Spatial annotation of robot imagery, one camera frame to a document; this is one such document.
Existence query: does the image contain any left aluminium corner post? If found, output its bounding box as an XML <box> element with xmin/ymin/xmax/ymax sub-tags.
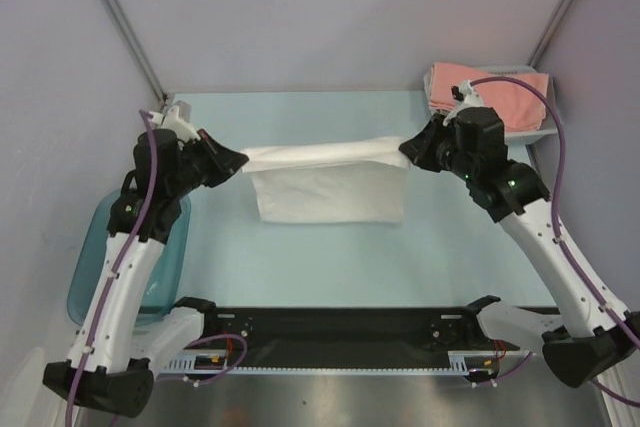
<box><xmin>100</xmin><ymin>0</ymin><xmax>168</xmax><ymax>106</ymax></box>

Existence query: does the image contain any white towel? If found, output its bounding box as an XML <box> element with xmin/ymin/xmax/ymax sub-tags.
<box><xmin>242</xmin><ymin>137</ymin><xmax>410</xmax><ymax>224</ymax></box>

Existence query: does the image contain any aluminium corner post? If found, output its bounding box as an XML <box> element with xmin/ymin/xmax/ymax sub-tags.
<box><xmin>100</xmin><ymin>0</ymin><xmax>168</xmax><ymax>106</ymax></box>
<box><xmin>527</xmin><ymin>0</ymin><xmax>577</xmax><ymax>68</ymax></box>

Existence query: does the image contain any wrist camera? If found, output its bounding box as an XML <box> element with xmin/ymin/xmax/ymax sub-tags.
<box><xmin>150</xmin><ymin>101</ymin><xmax>201</xmax><ymax>143</ymax></box>
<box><xmin>442</xmin><ymin>80</ymin><xmax>485</xmax><ymax>126</ymax></box>

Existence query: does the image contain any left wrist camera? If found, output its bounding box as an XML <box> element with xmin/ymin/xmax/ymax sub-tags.
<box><xmin>150</xmin><ymin>101</ymin><xmax>201</xmax><ymax>143</ymax></box>

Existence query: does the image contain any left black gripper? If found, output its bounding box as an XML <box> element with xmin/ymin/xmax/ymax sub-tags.
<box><xmin>167</xmin><ymin>128</ymin><xmax>247</xmax><ymax>197</ymax></box>

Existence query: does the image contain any teal plastic tray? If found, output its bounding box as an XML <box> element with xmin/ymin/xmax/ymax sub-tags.
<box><xmin>67</xmin><ymin>191</ymin><xmax>191</xmax><ymax>328</ymax></box>

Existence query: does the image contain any right aluminium corner post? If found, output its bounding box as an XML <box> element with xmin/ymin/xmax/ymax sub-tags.
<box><xmin>527</xmin><ymin>0</ymin><xmax>577</xmax><ymax>68</ymax></box>

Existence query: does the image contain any pink striped towel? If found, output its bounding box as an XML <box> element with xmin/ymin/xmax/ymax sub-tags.
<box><xmin>427</xmin><ymin>62</ymin><xmax>546</xmax><ymax>133</ymax></box>

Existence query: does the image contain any white perforated plastic basket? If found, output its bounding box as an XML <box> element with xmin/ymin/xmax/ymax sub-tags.
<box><xmin>423</xmin><ymin>64</ymin><xmax>564</xmax><ymax>144</ymax></box>

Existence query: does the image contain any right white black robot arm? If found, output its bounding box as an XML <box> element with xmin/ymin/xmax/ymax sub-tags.
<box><xmin>399</xmin><ymin>107</ymin><xmax>639</xmax><ymax>388</ymax></box>

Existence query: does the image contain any slotted cable duct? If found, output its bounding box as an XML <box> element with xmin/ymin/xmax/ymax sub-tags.
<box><xmin>160</xmin><ymin>352</ymin><xmax>498</xmax><ymax>378</ymax></box>

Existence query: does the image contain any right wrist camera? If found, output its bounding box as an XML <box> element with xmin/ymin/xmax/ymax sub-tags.
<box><xmin>442</xmin><ymin>80</ymin><xmax>485</xmax><ymax>126</ymax></box>

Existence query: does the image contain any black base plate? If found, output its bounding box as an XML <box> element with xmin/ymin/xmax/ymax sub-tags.
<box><xmin>203</xmin><ymin>307</ymin><xmax>494</xmax><ymax>358</ymax></box>

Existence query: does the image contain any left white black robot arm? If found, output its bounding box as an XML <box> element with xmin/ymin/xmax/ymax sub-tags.
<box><xmin>43</xmin><ymin>128</ymin><xmax>249</xmax><ymax>418</ymax></box>

